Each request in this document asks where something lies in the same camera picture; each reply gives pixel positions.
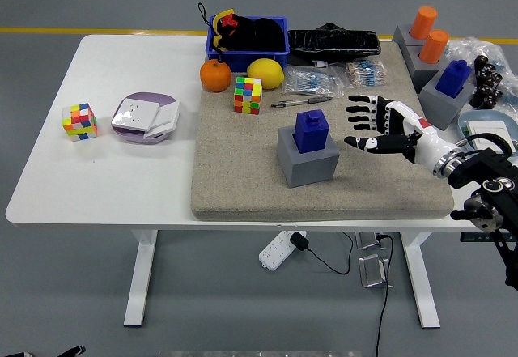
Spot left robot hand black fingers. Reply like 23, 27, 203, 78
6, 345, 87, 357

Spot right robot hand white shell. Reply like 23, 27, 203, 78
343, 94, 458, 169

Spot blue square seal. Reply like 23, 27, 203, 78
435, 59, 473, 99
294, 108, 329, 155

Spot grey seal holder block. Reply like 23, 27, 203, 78
418, 71, 477, 132
276, 125, 340, 189
403, 43, 451, 94
391, 23, 426, 50

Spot orange cylinder seal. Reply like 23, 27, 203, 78
418, 28, 450, 65
410, 6, 439, 40

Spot white table leg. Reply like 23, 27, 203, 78
123, 230, 159, 328
400, 232, 441, 329

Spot clear crumpled plastic bag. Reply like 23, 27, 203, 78
444, 36, 518, 113

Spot black table control panel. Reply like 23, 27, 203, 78
460, 232, 507, 243

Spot grey ballpoint pen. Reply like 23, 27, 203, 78
270, 96, 333, 109

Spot black wrapped long object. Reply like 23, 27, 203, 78
287, 22, 382, 66

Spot black power adapter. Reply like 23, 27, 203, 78
290, 231, 311, 252

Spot yellow lemon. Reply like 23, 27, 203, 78
246, 57, 286, 90

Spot white power strip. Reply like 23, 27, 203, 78
258, 230, 308, 272

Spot stickerless colourful puzzle cube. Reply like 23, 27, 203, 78
233, 75, 264, 116

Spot grey-brown mat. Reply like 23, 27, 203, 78
189, 40, 455, 223

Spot black cloth bundle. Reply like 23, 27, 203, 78
226, 15, 287, 53

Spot blue plastic bin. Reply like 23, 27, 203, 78
205, 15, 291, 74

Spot orange fruit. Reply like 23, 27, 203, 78
199, 58, 233, 93

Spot white-edged colourful puzzle cube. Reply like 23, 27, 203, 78
62, 102, 100, 142

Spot yellow black red toy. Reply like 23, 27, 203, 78
210, 7, 240, 50

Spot purple plate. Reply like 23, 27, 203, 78
110, 91, 180, 146

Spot white wall switch panel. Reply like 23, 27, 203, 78
143, 100, 180, 138
466, 120, 518, 151

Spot black power cable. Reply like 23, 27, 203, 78
374, 232, 396, 357

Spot clear metal bracket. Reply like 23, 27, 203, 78
359, 253, 392, 290
355, 231, 388, 251

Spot black adapter cable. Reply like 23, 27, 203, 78
305, 231, 355, 276

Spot black strap cord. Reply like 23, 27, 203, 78
197, 2, 226, 65

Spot white wall socket panel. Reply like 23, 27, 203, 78
111, 98, 162, 133

